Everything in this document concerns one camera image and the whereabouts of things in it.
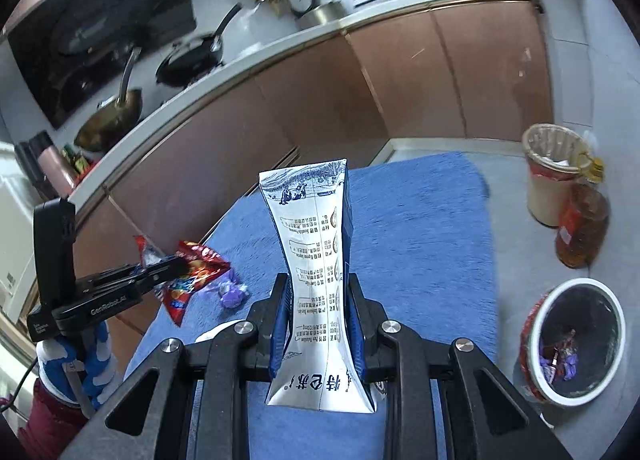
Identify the white refrigerator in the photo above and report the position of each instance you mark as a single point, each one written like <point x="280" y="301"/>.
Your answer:
<point x="10" y="220"/>

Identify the blue terry towel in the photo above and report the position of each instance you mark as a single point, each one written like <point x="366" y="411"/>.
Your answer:
<point x="425" y="250"/>

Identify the pink thermos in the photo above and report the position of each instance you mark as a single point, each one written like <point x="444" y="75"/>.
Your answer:
<point x="56" y="172"/>

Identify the white printed milk carton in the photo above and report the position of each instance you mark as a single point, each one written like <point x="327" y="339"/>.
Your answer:
<point x="315" y="250"/>

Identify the beige bin with bag liner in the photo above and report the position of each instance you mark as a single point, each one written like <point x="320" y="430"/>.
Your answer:
<point x="547" y="195"/>

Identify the person's left forearm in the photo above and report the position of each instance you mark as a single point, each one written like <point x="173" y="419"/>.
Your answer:
<point x="47" y="420"/>

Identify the person's left hand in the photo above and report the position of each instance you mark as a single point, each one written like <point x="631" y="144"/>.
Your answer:
<point x="100" y="360"/>

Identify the red snack packet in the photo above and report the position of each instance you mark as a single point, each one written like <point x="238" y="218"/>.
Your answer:
<point x="197" y="267"/>

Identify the white rimmed trash bin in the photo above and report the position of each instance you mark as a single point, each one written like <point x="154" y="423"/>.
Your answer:
<point x="590" y="320"/>

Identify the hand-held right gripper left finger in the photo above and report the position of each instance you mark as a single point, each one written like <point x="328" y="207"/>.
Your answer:
<point x="280" y="320"/>

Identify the brass wok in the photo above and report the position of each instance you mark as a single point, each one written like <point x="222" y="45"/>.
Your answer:
<point x="107" y="125"/>

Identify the black range hood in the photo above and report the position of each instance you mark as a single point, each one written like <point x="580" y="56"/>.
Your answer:
<point x="100" y="30"/>

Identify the large cooking oil bottle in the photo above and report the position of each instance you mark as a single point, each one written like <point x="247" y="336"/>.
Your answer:
<point x="580" y="230"/>

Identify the purple candy wrapper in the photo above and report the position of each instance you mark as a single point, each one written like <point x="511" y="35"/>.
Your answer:
<point x="567" y="362"/>
<point x="231" y="294"/>

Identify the steel pot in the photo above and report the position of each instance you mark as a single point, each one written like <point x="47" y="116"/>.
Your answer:
<point x="325" y="14"/>

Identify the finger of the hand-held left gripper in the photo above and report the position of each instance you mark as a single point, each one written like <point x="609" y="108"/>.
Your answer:
<point x="165" y="270"/>

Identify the black frying pan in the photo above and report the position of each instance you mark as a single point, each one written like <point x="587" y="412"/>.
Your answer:
<point x="190" y="60"/>

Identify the white plastic wrapper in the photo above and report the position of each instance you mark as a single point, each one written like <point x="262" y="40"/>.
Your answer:
<point x="220" y="332"/>

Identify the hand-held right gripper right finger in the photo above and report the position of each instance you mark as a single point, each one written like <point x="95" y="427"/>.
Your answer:
<point x="357" y="325"/>

